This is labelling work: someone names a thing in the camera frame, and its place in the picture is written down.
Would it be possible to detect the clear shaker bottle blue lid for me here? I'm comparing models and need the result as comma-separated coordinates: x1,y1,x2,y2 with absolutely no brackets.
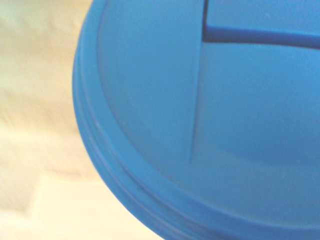
71,0,320,240

